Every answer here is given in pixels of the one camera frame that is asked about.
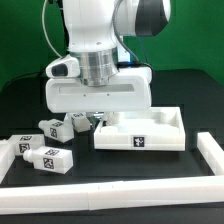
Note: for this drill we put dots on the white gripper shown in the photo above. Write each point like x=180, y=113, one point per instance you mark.
x=128, y=90

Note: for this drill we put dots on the white left fence bar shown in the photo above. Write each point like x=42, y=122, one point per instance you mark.
x=7, y=157

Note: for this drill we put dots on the white front fence bar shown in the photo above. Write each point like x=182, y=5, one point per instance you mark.
x=111, y=195

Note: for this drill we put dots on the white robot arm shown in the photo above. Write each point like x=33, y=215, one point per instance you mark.
x=94, y=76

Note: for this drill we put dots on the white right fence bar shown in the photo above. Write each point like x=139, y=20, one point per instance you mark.
x=211, y=151

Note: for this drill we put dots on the white square tabletop part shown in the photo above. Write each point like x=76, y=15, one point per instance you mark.
x=156, y=129

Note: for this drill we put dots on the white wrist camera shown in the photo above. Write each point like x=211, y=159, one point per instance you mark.
x=63, y=67

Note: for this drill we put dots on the white fence bar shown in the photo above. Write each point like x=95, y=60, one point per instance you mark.
x=211, y=151
x=7, y=157
x=111, y=195

